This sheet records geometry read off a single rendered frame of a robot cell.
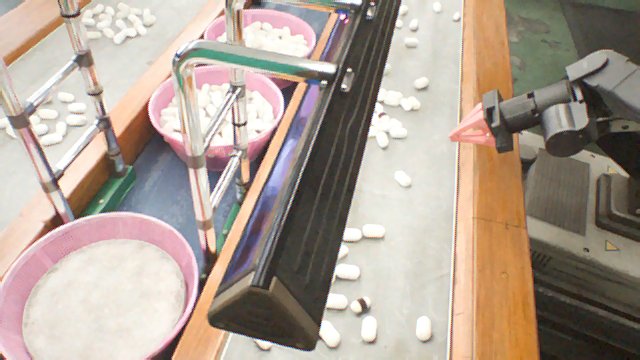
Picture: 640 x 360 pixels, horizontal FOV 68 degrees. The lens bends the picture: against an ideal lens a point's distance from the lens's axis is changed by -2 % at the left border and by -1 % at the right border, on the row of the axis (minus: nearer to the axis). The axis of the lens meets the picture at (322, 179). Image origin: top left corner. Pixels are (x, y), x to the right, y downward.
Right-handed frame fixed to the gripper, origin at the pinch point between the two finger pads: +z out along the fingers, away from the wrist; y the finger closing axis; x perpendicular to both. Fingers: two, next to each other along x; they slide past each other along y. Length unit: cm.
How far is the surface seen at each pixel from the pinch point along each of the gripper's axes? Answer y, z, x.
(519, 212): 8.6, -6.2, 13.6
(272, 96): -11.5, 33.7, -17.2
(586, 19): -255, -29, 126
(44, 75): -4, 72, -48
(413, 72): -32.9, 11.9, 1.5
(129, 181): 15, 53, -25
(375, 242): 20.0, 13.5, 0.9
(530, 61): -189, 4, 101
